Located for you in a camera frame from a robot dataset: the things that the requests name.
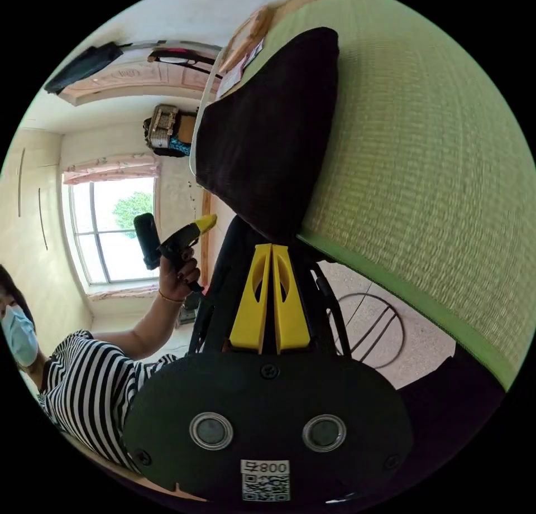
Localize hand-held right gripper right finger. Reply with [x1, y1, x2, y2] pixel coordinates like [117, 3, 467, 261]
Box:
[272, 244, 312, 354]

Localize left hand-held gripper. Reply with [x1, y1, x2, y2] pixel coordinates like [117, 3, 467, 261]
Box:
[158, 214, 218, 294]

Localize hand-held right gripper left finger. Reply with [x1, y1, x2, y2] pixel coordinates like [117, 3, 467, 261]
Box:
[229, 243, 272, 354]

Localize black brown corduroy pants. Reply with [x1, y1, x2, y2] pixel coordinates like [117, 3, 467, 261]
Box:
[194, 27, 341, 268]

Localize person's left forearm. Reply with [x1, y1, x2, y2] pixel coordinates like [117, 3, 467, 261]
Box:
[91, 291, 186, 361]

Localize person's left hand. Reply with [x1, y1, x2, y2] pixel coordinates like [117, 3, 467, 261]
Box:
[159, 248, 202, 302]

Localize window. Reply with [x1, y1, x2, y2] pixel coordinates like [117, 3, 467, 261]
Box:
[63, 176, 162, 285]

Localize woven basket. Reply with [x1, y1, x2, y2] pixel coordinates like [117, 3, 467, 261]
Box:
[143, 103, 198, 158]

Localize pink flowered curtain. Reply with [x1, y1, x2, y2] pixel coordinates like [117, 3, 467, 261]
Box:
[63, 153, 162, 185]

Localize person's body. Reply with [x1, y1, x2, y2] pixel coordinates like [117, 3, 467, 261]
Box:
[0, 263, 508, 502]

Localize bed with green woven mat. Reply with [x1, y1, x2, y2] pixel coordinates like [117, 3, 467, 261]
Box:
[190, 0, 535, 392]

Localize round metal wire frame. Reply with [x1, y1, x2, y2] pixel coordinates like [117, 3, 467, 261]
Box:
[329, 292, 406, 369]

